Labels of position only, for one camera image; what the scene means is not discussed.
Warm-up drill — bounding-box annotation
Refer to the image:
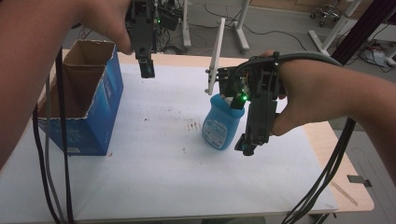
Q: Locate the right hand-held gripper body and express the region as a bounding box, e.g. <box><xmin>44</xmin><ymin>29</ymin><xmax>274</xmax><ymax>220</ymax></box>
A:
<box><xmin>205</xmin><ymin>17</ymin><xmax>286</xmax><ymax>147</ymax></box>

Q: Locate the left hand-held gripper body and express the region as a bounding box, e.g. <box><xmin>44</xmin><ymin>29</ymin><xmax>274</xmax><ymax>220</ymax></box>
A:
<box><xmin>125</xmin><ymin>0</ymin><xmax>182</xmax><ymax>62</ymax></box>

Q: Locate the blue plastic bottle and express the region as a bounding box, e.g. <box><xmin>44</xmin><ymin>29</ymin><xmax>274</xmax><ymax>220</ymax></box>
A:
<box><xmin>201</xmin><ymin>92</ymin><xmax>247</xmax><ymax>151</ymax></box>

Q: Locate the blue cardboard box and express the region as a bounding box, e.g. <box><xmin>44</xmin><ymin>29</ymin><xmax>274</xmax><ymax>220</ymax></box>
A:
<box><xmin>36</xmin><ymin>38</ymin><xmax>124</xmax><ymax>157</ymax></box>

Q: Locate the person's left hand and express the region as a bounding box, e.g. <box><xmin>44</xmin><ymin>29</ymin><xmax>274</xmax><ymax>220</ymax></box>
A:
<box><xmin>71</xmin><ymin>0</ymin><xmax>134</xmax><ymax>56</ymax></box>

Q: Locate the person's right hand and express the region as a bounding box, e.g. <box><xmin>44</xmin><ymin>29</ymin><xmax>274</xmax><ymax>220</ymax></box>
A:
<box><xmin>260</xmin><ymin>49</ymin><xmax>353</xmax><ymax>137</ymax></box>

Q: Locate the white stand leg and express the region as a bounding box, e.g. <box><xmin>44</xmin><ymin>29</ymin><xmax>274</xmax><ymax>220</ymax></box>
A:
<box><xmin>181</xmin><ymin>0</ymin><xmax>192</xmax><ymax>49</ymax></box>
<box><xmin>307</xmin><ymin>0</ymin><xmax>363</xmax><ymax>56</ymax></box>
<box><xmin>233</xmin><ymin>0</ymin><xmax>251</xmax><ymax>53</ymax></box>

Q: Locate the white table sheet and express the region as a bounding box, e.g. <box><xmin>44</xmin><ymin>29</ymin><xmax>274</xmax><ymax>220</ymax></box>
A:
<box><xmin>0</xmin><ymin>63</ymin><xmax>339</xmax><ymax>224</ymax></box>

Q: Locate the office chair base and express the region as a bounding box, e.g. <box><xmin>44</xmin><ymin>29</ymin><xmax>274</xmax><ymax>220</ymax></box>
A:
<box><xmin>309</xmin><ymin>3</ymin><xmax>341</xmax><ymax>28</ymax></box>

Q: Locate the thin wooden stick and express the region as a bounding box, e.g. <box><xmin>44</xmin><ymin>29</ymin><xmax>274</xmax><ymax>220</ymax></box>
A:
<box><xmin>330</xmin><ymin>180</ymin><xmax>360</xmax><ymax>207</ymax></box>

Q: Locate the dark pole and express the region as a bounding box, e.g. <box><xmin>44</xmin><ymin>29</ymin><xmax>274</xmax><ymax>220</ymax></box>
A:
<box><xmin>331</xmin><ymin>0</ymin><xmax>396</xmax><ymax>65</ymax></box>

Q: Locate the tangle of floor cables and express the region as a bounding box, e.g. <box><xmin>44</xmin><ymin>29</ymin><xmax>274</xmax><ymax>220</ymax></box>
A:
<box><xmin>154</xmin><ymin>29</ymin><xmax>189</xmax><ymax>55</ymax></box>

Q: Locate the black floor cable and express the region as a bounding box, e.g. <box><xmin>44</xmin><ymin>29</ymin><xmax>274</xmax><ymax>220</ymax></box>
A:
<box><xmin>204</xmin><ymin>3</ymin><xmax>310</xmax><ymax>51</ymax></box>

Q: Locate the thick grey cable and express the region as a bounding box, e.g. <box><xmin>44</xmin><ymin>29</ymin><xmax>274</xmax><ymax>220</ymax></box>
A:
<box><xmin>275</xmin><ymin>50</ymin><xmax>358</xmax><ymax>224</ymax></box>

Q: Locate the grey metal bracket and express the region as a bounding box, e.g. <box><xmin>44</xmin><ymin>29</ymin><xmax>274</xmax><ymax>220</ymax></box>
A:
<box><xmin>346</xmin><ymin>175</ymin><xmax>374</xmax><ymax>189</ymax></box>

